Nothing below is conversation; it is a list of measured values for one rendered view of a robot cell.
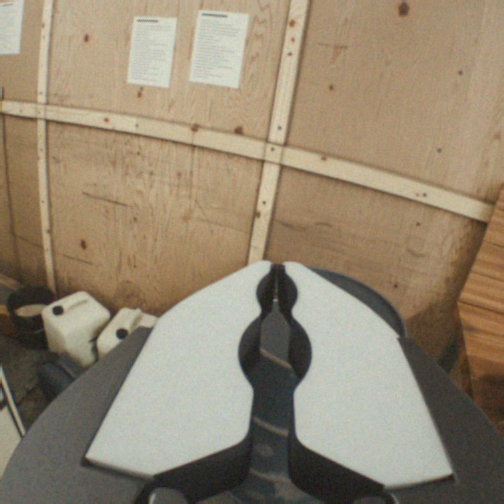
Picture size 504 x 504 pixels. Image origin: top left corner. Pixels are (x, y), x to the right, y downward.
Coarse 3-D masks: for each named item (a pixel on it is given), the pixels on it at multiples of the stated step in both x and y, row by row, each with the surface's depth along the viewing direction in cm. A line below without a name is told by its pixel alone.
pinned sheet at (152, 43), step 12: (144, 24) 150; (156, 24) 148; (168, 24) 147; (132, 36) 153; (144, 36) 152; (156, 36) 151; (168, 36) 149; (132, 48) 156; (144, 48) 154; (156, 48) 153; (168, 48) 152; (132, 60) 158; (144, 60) 157; (156, 60) 155; (168, 60) 154; (132, 72) 160; (144, 72) 159; (156, 72) 157; (168, 72) 156; (144, 84) 161; (156, 84) 160; (168, 84) 158
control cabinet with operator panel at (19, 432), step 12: (0, 372) 108; (0, 384) 110; (0, 396) 110; (0, 408) 110; (12, 408) 115; (0, 420) 111; (12, 420) 119; (0, 432) 111; (12, 432) 118; (24, 432) 124; (0, 444) 111; (12, 444) 118; (0, 456) 111; (0, 468) 111
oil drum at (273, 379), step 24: (360, 288) 154; (384, 312) 141; (264, 336) 121; (288, 336) 122; (264, 360) 114; (264, 384) 117; (288, 384) 112; (264, 408) 121; (288, 408) 116; (264, 432) 125; (288, 432) 121; (264, 456) 131; (264, 480) 137; (288, 480) 134
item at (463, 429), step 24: (408, 360) 8; (432, 360) 8; (432, 384) 8; (432, 408) 7; (456, 408) 7; (456, 432) 6; (480, 432) 6; (456, 456) 6; (480, 456) 6; (456, 480) 6; (480, 480) 5
